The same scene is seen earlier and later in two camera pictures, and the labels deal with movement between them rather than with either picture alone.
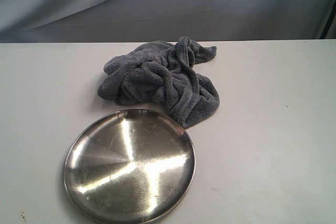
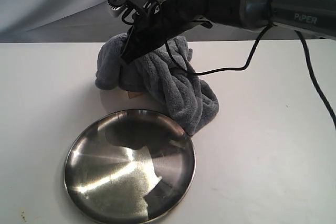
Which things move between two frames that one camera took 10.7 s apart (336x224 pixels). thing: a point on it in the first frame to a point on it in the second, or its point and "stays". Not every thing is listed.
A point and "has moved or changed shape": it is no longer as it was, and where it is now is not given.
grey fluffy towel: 165,73 has moved or changed shape
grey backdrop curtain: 106,7 stays
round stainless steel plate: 130,166 stays
